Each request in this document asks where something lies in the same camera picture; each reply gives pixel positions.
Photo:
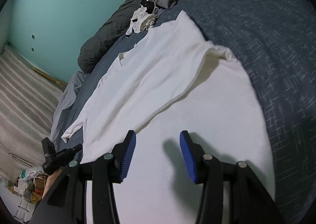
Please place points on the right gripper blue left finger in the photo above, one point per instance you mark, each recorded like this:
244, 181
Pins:
65, 201

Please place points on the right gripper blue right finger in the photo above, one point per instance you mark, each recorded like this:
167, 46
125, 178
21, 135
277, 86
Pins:
249, 201

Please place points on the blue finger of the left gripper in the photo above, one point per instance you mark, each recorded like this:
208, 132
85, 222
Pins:
73, 151

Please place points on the white long sleeve shirt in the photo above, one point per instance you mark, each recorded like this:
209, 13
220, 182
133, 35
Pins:
173, 80

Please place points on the person's left hand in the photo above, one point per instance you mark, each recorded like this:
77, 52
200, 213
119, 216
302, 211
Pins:
50, 180

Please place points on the striped beige curtain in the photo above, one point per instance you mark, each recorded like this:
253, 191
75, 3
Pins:
28, 102

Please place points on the light grey blanket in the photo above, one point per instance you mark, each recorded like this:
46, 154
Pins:
64, 106

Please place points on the dark grey rolled duvet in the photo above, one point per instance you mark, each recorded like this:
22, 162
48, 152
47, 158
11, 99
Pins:
117, 25

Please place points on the white black trimmed garment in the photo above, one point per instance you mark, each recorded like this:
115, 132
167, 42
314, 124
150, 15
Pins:
143, 18

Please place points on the navy blue bed sheet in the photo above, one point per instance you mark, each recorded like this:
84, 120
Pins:
275, 42

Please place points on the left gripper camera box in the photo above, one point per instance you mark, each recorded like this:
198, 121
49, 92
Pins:
48, 148

